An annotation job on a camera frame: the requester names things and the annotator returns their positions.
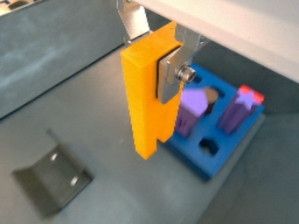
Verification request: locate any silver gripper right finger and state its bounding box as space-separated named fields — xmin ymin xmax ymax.
xmin=156 ymin=24 xmax=209 ymax=104

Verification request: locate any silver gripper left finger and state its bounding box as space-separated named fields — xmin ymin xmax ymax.
xmin=116 ymin=0 xmax=150 ymax=46

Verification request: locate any yellow double-square block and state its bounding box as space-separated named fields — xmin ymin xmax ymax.
xmin=120 ymin=22 xmax=183 ymax=159

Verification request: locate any blue shape-sorter board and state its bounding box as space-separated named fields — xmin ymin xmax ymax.
xmin=165 ymin=64 xmax=264 ymax=179

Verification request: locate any purple triangular peg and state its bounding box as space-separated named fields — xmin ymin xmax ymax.
xmin=175 ymin=88 xmax=208 ymax=137

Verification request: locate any brown cylinder peg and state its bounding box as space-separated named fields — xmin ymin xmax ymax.
xmin=204 ymin=87 xmax=219 ymax=115

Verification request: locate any red rounded peg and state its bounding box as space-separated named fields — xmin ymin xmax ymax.
xmin=237 ymin=85 xmax=265 ymax=104

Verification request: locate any purple star peg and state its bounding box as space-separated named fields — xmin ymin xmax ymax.
xmin=217 ymin=92 xmax=259 ymax=135

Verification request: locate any black curved holder bracket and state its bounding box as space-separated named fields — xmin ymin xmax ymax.
xmin=12 ymin=129 xmax=93 ymax=218

